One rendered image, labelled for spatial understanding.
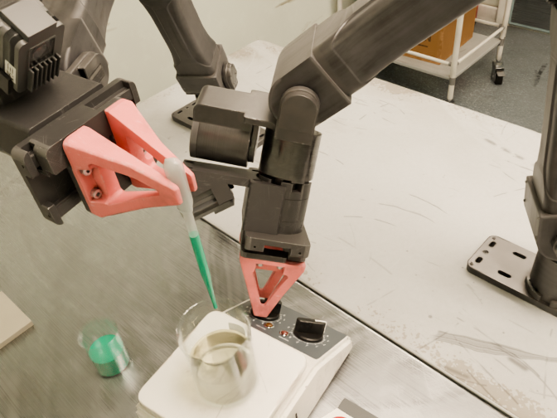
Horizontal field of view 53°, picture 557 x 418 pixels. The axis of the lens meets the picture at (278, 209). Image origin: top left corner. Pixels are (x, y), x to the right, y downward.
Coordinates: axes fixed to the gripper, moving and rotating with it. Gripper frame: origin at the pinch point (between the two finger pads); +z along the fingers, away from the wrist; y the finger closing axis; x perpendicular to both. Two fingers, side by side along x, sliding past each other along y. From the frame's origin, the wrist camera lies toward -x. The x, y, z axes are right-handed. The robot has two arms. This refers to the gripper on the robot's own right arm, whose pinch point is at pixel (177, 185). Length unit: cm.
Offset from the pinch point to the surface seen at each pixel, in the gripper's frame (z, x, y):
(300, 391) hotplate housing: 6.0, 25.3, 2.3
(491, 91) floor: -32, 129, 224
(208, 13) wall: -122, 67, 134
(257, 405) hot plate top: 4.2, 23.0, -1.7
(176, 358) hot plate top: -5.3, 23.1, -1.8
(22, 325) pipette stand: -30.3, 31.3, -5.3
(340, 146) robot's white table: -14, 33, 46
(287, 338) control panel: 1.5, 26.0, 6.9
